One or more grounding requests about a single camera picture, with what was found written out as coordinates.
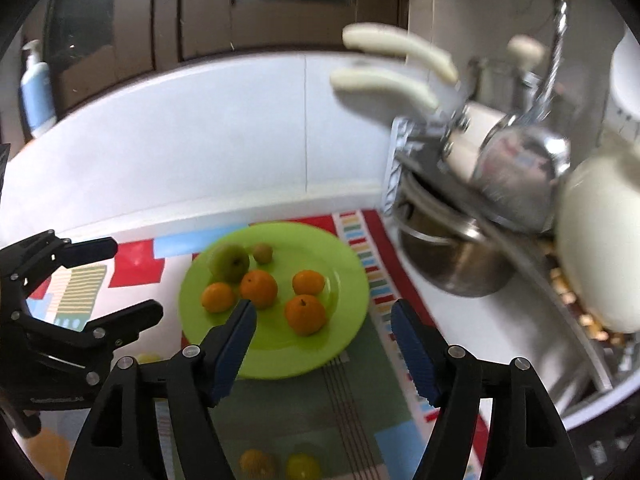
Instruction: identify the large green apple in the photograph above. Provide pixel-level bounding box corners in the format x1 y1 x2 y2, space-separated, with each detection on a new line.
209 243 250 282

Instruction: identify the green plate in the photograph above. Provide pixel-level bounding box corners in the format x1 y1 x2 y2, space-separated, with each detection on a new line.
178 221 371 380

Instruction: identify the steel stockpot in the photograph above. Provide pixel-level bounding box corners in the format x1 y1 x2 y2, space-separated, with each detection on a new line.
397 180 518 298

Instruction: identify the white kitchen shelf rack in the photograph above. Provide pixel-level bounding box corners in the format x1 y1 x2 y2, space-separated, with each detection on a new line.
392 155 640 431

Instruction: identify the steel pot with lid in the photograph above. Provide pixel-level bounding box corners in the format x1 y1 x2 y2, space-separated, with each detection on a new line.
467 35 556 126

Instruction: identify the dark wooden window frame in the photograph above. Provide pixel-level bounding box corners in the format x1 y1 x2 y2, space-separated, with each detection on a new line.
15 0 411 126

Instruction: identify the orange tangerine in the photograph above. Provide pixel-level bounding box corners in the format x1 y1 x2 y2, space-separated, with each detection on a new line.
292 270 327 296
201 282 237 313
284 294 327 337
240 269 279 309

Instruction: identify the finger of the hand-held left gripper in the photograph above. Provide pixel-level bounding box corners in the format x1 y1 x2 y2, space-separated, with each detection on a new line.
10 300 164 386
0 230 119 301

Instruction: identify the white saucepan cream handle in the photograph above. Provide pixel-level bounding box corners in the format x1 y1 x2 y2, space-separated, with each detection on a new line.
341 22 460 85
329 66 506 183

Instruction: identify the small green lime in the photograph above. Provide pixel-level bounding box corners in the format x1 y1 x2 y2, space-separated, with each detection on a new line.
286 453 322 480

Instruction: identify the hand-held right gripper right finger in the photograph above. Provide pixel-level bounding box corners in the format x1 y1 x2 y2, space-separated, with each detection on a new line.
390 298 576 480

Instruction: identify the white ceramic teapot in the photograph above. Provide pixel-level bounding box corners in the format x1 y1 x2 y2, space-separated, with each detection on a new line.
552 147 640 333

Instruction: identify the steel ladle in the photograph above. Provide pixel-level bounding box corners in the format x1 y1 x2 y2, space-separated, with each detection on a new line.
472 0 573 233

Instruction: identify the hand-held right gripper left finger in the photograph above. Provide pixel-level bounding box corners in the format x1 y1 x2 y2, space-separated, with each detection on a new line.
65 298 258 480

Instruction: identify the colourful patchwork cloth mat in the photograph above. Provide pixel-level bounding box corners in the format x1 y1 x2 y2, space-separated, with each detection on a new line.
20 210 493 480

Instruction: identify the white blue pump bottle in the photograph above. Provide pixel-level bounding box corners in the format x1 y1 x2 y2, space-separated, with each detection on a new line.
19 39 58 139

